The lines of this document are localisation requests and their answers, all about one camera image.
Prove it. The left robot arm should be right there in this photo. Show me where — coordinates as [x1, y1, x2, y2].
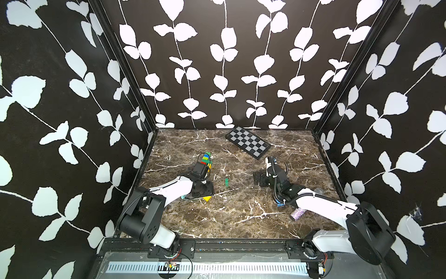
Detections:
[117, 175, 215, 252]

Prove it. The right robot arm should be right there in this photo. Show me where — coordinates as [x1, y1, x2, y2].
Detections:
[253, 156, 396, 265]

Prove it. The purple glitter microphone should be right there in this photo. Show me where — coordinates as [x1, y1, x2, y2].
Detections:
[290, 208, 306, 222]

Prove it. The black white checkerboard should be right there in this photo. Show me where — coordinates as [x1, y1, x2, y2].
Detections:
[225, 127, 271, 160]

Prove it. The black mounting rail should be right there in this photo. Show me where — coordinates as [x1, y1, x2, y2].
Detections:
[100, 238, 380, 260]

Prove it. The white slotted cable duct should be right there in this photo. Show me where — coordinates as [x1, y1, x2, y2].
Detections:
[105, 262, 308, 276]

